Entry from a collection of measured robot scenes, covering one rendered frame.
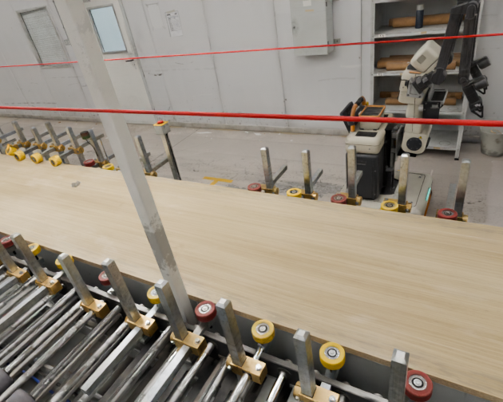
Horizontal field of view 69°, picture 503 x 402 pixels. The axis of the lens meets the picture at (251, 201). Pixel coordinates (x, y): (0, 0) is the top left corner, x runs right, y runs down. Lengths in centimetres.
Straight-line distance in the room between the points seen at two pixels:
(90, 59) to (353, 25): 368
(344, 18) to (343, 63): 47
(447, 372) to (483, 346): 15
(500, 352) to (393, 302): 33
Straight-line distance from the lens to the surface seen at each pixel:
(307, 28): 442
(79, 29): 110
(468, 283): 155
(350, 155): 191
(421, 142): 290
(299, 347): 108
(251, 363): 135
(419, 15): 405
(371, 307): 141
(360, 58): 455
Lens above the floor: 196
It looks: 32 degrees down
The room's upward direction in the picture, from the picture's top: 11 degrees counter-clockwise
